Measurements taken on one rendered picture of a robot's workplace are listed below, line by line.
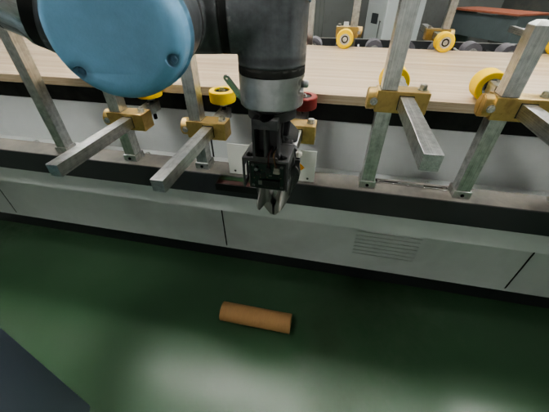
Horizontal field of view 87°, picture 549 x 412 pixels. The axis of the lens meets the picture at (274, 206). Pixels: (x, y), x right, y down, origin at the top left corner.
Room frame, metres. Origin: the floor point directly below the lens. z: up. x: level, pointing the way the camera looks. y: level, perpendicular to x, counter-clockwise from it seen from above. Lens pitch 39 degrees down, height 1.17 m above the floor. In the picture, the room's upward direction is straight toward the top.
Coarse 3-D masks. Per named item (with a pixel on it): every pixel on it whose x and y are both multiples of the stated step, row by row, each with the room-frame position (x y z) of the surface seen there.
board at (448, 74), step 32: (0, 64) 1.26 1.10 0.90; (64, 64) 1.26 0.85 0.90; (224, 64) 1.26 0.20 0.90; (320, 64) 1.26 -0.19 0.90; (352, 64) 1.26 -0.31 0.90; (384, 64) 1.26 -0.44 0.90; (416, 64) 1.26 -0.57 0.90; (448, 64) 1.26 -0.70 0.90; (480, 64) 1.26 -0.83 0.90; (544, 64) 1.26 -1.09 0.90; (320, 96) 0.88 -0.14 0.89; (352, 96) 0.86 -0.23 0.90; (448, 96) 0.85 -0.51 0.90
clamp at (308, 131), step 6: (294, 120) 0.75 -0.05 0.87; (300, 120) 0.75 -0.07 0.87; (306, 120) 0.75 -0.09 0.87; (300, 126) 0.71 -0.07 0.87; (306, 126) 0.71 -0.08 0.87; (312, 126) 0.71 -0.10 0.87; (306, 132) 0.71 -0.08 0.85; (312, 132) 0.71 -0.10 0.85; (306, 138) 0.71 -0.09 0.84; (312, 138) 0.71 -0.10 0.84; (312, 144) 0.71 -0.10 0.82
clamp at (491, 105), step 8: (480, 96) 0.67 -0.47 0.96; (488, 96) 0.64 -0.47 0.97; (496, 96) 0.64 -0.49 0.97; (520, 96) 0.63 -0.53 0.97; (528, 96) 0.63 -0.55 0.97; (536, 96) 0.63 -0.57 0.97; (480, 104) 0.65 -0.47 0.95; (488, 104) 0.63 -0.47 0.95; (496, 104) 0.63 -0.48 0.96; (504, 104) 0.62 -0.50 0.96; (512, 104) 0.62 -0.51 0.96; (520, 104) 0.62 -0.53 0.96; (528, 104) 0.62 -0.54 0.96; (536, 104) 0.61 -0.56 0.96; (544, 104) 0.61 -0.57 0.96; (480, 112) 0.64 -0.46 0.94; (488, 112) 0.63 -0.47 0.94; (496, 112) 0.63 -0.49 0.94; (504, 112) 0.62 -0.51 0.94; (512, 112) 0.62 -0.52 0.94; (496, 120) 0.63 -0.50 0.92; (504, 120) 0.62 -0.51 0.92; (512, 120) 0.62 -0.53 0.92
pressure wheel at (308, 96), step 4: (304, 92) 0.87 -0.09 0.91; (308, 92) 0.87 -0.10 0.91; (312, 92) 0.87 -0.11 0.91; (304, 96) 0.84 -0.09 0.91; (308, 96) 0.85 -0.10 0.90; (312, 96) 0.83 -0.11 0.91; (316, 96) 0.84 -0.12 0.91; (304, 100) 0.81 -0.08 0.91; (308, 100) 0.81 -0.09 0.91; (312, 100) 0.81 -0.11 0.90; (316, 100) 0.83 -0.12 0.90; (304, 104) 0.81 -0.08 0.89; (308, 104) 0.81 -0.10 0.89; (312, 104) 0.81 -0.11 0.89; (316, 104) 0.83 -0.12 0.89; (300, 108) 0.81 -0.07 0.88; (304, 108) 0.81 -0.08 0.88; (308, 108) 0.81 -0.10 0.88; (312, 108) 0.82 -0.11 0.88; (300, 112) 0.84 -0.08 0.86; (304, 112) 0.84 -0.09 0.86
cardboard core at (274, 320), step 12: (228, 312) 0.66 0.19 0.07; (240, 312) 0.66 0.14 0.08; (252, 312) 0.66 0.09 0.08; (264, 312) 0.66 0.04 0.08; (276, 312) 0.66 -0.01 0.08; (240, 324) 0.64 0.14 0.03; (252, 324) 0.63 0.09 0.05; (264, 324) 0.62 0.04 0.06; (276, 324) 0.62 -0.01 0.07; (288, 324) 0.61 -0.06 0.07
